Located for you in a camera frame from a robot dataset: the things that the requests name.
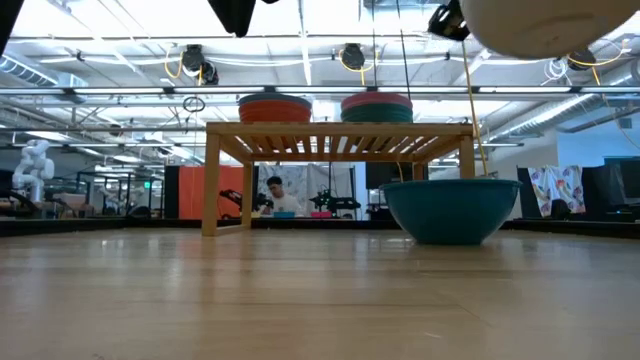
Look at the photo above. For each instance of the red bowl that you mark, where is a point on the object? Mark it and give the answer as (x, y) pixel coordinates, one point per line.
(275, 112)

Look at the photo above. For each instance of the wooden slatted shelf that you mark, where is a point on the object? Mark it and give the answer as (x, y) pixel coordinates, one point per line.
(340, 129)

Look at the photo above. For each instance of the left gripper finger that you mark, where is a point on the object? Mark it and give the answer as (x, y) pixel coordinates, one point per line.
(234, 15)

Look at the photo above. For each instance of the green bowl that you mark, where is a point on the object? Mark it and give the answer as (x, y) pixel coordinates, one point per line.
(377, 116)

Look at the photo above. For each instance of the colourful patterned cloth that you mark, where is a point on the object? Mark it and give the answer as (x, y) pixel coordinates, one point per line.
(555, 187)

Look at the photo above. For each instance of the teal bowl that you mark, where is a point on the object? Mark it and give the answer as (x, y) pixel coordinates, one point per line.
(450, 215)

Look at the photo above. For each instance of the black background robot arm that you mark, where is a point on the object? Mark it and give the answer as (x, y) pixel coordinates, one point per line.
(335, 201)
(235, 197)

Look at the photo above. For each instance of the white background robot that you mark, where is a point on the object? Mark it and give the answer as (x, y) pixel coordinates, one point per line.
(35, 167)

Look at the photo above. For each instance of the black background screen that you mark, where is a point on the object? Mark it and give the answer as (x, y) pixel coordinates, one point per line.
(390, 175)

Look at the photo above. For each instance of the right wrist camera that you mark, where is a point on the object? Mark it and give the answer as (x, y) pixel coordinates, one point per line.
(447, 22)

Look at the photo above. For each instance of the pink bowl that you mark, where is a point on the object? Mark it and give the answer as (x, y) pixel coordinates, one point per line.
(377, 99)

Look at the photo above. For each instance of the person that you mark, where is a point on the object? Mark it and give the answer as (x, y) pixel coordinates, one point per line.
(285, 202)

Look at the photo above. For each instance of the white bowl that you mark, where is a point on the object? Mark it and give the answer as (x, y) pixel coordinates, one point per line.
(540, 25)

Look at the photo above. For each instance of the orange partition panel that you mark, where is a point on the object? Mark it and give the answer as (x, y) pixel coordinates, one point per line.
(200, 192)

